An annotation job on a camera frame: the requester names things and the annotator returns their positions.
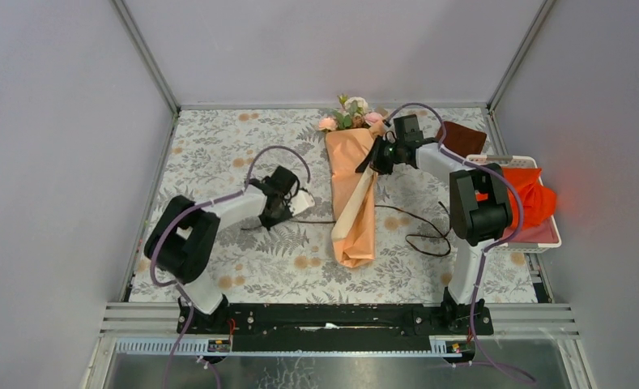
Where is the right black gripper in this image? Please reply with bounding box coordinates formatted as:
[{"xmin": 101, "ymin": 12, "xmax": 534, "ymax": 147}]
[{"xmin": 356, "ymin": 135, "xmax": 404, "ymax": 177}]

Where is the peach wrapping paper sheet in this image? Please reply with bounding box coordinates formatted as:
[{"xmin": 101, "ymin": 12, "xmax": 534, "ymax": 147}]
[{"xmin": 325, "ymin": 113, "xmax": 386, "ymax": 268}]

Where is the pink fake rose spray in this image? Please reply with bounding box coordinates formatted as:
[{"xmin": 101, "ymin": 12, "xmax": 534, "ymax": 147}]
[{"xmin": 330, "ymin": 96, "xmax": 388, "ymax": 130}]

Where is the pale pink fake flower stem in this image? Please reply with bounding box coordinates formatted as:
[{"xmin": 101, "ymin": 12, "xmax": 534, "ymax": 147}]
[{"xmin": 317, "ymin": 117, "xmax": 339, "ymax": 132}]

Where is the dark brown ribbon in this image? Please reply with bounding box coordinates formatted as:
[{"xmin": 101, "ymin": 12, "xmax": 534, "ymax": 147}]
[{"xmin": 239, "ymin": 201, "xmax": 454, "ymax": 259}]

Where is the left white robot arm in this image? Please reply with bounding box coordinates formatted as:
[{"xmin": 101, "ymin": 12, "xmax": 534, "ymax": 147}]
[{"xmin": 143, "ymin": 166, "xmax": 315, "ymax": 333}]

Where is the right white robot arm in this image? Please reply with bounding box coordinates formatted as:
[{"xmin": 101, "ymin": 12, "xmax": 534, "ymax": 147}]
[{"xmin": 356, "ymin": 114, "xmax": 513, "ymax": 334}]

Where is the floral patterned table mat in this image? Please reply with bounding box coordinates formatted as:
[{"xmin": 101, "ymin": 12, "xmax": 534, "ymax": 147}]
[{"xmin": 130, "ymin": 107, "xmax": 539, "ymax": 305}]

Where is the brown towel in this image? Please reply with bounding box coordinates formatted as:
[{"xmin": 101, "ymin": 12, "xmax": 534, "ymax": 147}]
[{"xmin": 443, "ymin": 121, "xmax": 488, "ymax": 157}]

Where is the orange cloth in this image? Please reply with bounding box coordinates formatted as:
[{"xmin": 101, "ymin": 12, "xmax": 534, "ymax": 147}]
[{"xmin": 502, "ymin": 167, "xmax": 556, "ymax": 230}]

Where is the pink cloth in basket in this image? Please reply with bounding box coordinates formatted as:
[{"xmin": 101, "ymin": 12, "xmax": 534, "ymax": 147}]
[{"xmin": 511, "ymin": 219, "xmax": 560, "ymax": 244}]

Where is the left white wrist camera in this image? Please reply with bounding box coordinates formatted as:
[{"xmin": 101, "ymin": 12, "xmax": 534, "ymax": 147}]
[{"xmin": 288, "ymin": 188, "xmax": 316, "ymax": 216}]

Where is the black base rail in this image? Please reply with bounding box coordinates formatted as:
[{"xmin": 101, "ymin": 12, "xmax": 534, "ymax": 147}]
[{"xmin": 177, "ymin": 303, "xmax": 494, "ymax": 353}]

